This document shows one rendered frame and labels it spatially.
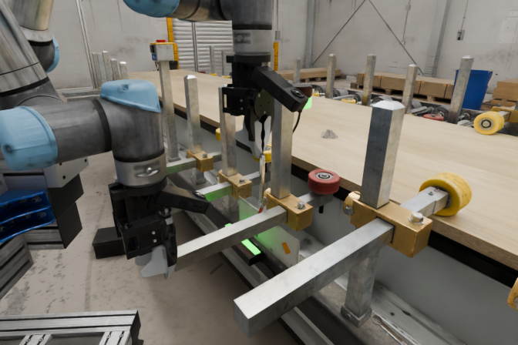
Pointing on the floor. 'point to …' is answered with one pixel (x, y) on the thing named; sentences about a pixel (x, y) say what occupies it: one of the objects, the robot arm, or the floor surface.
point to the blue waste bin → (475, 88)
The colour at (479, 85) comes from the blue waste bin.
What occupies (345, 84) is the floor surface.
